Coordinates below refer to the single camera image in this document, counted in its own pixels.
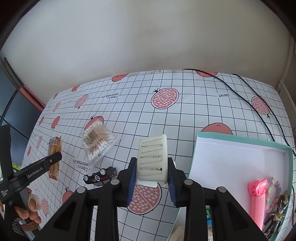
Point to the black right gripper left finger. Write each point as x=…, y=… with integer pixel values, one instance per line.
x=73, y=219

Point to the toothpick pack red edges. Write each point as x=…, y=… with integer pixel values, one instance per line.
x=55, y=146

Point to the cotton swabs plastic bag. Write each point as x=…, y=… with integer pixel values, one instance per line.
x=97, y=140

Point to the cream plastic hair claw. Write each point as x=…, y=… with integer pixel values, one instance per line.
x=152, y=161

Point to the person left hand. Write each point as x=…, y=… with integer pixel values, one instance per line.
x=32, y=205

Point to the black gold robot figure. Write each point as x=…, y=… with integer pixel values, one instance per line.
x=275, y=219

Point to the black toy car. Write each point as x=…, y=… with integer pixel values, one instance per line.
x=99, y=178

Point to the teal white storage box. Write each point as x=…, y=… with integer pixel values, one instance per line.
x=222, y=167

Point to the white grid pomegranate bedsheet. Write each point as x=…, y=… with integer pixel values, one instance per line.
x=178, y=104

